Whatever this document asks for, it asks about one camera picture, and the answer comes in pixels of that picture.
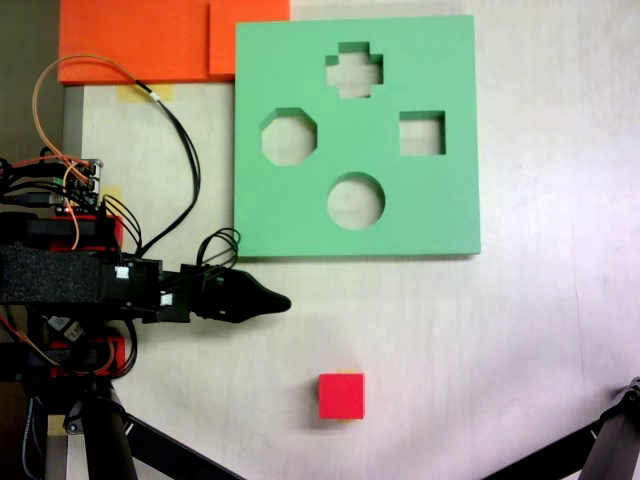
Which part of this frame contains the red printed base bracket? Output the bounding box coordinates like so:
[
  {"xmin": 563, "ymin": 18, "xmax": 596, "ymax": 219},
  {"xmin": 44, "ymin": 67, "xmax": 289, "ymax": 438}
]
[
  {"xmin": 47, "ymin": 213, "xmax": 125, "ymax": 252},
  {"xmin": 47, "ymin": 335, "xmax": 126, "ymax": 377}
]

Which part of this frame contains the large orange foam block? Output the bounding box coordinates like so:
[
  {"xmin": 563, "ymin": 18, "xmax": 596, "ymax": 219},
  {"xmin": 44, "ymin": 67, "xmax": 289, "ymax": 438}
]
[{"xmin": 57, "ymin": 0, "xmax": 212, "ymax": 85}]

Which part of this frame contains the black forearm servo cable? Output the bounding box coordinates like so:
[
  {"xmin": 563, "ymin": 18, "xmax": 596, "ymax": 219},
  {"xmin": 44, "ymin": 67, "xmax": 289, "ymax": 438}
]
[{"xmin": 196, "ymin": 227, "xmax": 242, "ymax": 275}]

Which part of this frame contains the black table clamp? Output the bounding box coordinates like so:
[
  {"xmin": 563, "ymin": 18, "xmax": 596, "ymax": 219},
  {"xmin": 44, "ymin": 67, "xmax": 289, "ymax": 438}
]
[
  {"xmin": 0, "ymin": 212, "xmax": 99, "ymax": 251},
  {"xmin": 0, "ymin": 342, "xmax": 99, "ymax": 384}
]

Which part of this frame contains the short black board cable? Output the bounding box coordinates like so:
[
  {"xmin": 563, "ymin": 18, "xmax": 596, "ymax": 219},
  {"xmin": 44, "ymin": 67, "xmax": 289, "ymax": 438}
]
[{"xmin": 101, "ymin": 193, "xmax": 145, "ymax": 266}]

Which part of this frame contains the black USB cable plug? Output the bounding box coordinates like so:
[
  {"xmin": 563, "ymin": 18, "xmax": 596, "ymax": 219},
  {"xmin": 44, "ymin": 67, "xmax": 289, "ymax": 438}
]
[{"xmin": 0, "ymin": 192, "xmax": 66, "ymax": 208}]

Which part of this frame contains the green shape sorting board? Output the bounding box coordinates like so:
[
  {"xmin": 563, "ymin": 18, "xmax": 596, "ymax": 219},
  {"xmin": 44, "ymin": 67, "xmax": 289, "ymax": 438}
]
[{"xmin": 232, "ymin": 14, "xmax": 482, "ymax": 261}]

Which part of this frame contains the blue white braided cable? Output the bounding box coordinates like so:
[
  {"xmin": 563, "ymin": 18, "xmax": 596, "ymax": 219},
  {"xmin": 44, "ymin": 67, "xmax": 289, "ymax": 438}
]
[{"xmin": 21, "ymin": 397, "xmax": 47, "ymax": 479}]

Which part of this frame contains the black tripod leg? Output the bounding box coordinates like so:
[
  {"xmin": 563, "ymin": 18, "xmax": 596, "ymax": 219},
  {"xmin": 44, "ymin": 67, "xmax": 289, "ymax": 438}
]
[
  {"xmin": 579, "ymin": 377, "xmax": 640, "ymax": 480},
  {"xmin": 62, "ymin": 389, "xmax": 141, "ymax": 480}
]

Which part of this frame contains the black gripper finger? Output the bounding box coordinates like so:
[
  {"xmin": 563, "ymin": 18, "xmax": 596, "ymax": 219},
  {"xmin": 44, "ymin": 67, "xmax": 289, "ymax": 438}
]
[{"xmin": 214, "ymin": 269, "xmax": 293, "ymax": 324}]

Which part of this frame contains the long black servo cable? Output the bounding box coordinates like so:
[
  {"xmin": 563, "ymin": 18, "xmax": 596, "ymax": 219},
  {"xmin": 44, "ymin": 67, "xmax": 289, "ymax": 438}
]
[{"xmin": 133, "ymin": 78, "xmax": 202, "ymax": 261}]

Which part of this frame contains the thin orange wire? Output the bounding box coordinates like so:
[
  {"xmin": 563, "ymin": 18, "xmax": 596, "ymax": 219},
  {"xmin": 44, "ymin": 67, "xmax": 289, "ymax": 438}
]
[{"xmin": 31, "ymin": 53, "xmax": 141, "ymax": 251}]

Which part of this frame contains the red square block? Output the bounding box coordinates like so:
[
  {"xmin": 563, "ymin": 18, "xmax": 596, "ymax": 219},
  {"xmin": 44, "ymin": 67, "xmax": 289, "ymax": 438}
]
[{"xmin": 318, "ymin": 372, "xmax": 366, "ymax": 421}]

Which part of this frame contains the circuit board with green terminal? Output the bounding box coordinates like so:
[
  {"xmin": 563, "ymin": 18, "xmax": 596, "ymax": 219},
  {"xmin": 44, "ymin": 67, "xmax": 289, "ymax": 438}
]
[{"xmin": 52, "ymin": 158, "xmax": 106, "ymax": 216}]

